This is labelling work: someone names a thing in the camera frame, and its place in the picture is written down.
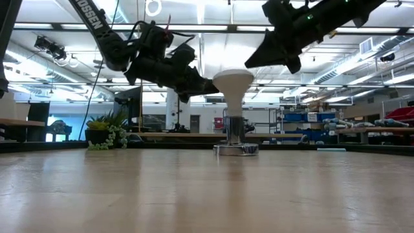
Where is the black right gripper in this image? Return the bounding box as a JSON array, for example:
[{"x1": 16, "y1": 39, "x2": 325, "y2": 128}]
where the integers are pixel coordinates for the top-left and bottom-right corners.
[{"x1": 245, "y1": 0, "x2": 324, "y2": 74}]

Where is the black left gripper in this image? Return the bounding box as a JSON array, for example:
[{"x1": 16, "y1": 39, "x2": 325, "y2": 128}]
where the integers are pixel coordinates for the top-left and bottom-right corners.
[{"x1": 124, "y1": 43, "x2": 220, "y2": 96}]

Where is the chrome lamp socket base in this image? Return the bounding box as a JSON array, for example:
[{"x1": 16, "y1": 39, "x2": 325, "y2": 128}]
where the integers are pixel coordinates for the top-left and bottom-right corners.
[{"x1": 212, "y1": 115, "x2": 259, "y2": 157}]

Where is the white square pillar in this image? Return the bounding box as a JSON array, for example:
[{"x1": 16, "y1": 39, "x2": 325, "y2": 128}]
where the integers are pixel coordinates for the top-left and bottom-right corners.
[{"x1": 165, "y1": 89, "x2": 191, "y2": 133}]

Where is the shelf with blue bins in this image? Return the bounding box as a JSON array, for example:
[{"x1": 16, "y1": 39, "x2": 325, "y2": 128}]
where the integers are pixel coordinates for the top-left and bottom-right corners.
[{"x1": 270, "y1": 108, "x2": 337, "y2": 145}]

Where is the black computer monitor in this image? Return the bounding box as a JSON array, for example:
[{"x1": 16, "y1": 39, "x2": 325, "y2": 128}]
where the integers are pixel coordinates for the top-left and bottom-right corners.
[{"x1": 113, "y1": 85, "x2": 143, "y2": 130}]

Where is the grey wrapped bundle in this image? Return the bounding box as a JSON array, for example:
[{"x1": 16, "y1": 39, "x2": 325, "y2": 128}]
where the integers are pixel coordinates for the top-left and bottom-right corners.
[
  {"x1": 374, "y1": 118, "x2": 410, "y2": 128},
  {"x1": 322, "y1": 117, "x2": 355, "y2": 131}
]

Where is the white air vent grille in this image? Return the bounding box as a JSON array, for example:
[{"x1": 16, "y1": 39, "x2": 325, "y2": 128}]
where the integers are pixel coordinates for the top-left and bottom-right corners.
[{"x1": 359, "y1": 37, "x2": 375, "y2": 56}]

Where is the potted green plant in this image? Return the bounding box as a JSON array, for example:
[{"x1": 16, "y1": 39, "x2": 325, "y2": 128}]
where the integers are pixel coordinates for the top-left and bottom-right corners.
[{"x1": 84, "y1": 109, "x2": 129, "y2": 151}]

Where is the long wooden workbench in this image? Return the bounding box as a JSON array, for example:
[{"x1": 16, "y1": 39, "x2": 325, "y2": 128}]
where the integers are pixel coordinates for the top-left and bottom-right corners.
[{"x1": 334, "y1": 126, "x2": 414, "y2": 145}]

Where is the black cabinet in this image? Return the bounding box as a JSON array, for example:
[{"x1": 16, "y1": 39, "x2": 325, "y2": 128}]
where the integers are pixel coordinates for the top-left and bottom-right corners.
[{"x1": 27, "y1": 102, "x2": 51, "y2": 142}]

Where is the wooden bench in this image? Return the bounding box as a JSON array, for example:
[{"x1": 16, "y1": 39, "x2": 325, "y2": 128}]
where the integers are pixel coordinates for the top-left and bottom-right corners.
[{"x1": 0, "y1": 118, "x2": 46, "y2": 143}]

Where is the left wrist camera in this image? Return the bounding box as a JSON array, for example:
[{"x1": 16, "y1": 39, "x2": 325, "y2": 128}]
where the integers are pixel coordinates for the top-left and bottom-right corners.
[{"x1": 135, "y1": 21, "x2": 175, "y2": 56}]

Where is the silver ventilation duct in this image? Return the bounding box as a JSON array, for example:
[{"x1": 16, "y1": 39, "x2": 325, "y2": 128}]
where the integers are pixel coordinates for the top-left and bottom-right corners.
[{"x1": 312, "y1": 34, "x2": 411, "y2": 85}]

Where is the white hanging ring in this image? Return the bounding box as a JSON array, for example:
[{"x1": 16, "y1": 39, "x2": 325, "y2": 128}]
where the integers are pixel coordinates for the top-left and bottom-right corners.
[{"x1": 145, "y1": 0, "x2": 162, "y2": 17}]

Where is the black hanging cable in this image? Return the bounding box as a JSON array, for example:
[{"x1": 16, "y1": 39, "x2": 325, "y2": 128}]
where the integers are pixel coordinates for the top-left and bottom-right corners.
[{"x1": 78, "y1": 58, "x2": 105, "y2": 142}]

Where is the black camera on mount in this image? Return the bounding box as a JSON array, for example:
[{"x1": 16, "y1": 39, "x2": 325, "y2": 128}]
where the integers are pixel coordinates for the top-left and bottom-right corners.
[{"x1": 34, "y1": 35, "x2": 68, "y2": 62}]

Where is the black aluminium frame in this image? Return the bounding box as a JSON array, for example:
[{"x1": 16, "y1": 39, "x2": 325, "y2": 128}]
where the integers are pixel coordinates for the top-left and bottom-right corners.
[{"x1": 0, "y1": 140, "x2": 414, "y2": 157}]

